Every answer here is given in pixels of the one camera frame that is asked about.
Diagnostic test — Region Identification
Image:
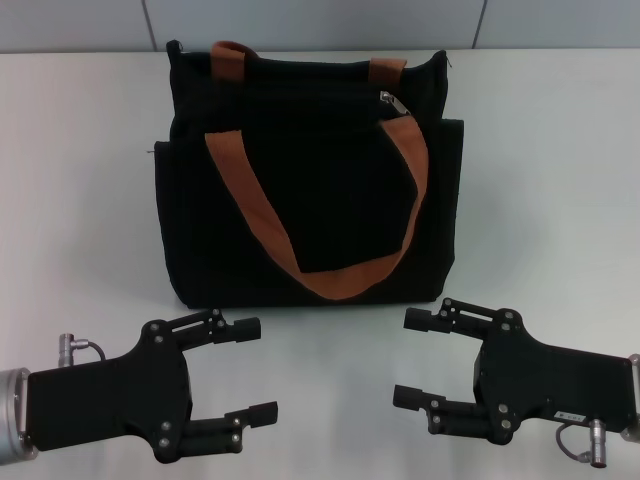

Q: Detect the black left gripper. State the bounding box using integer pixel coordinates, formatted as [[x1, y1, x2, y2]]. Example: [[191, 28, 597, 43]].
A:
[[26, 307, 281, 463]]

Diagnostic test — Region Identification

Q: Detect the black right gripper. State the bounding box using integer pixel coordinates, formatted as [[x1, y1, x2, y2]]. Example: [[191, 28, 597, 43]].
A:
[[391, 297, 640, 446]]

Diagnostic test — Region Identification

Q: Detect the black bag with orange handles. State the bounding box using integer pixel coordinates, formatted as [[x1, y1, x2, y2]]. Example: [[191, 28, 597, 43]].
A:
[[146, 39, 466, 309]]

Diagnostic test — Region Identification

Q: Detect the silver zipper pull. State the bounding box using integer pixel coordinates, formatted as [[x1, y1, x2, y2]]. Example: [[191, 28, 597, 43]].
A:
[[378, 90, 412, 120]]

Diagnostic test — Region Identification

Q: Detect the right gripper cable with connectors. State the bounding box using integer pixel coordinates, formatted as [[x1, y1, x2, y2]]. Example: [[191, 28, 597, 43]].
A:
[[554, 419, 610, 470]]

